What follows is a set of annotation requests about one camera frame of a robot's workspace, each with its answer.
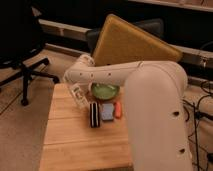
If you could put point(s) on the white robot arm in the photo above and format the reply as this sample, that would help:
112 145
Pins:
152 103

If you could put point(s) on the green bowl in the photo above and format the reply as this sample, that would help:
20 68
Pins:
103 91

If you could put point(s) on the orange object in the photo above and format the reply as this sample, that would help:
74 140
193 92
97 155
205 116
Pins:
118 110

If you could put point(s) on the black white striped sponge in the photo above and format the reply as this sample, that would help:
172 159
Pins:
94 115

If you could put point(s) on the black office chair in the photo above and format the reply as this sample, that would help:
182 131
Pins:
21 38

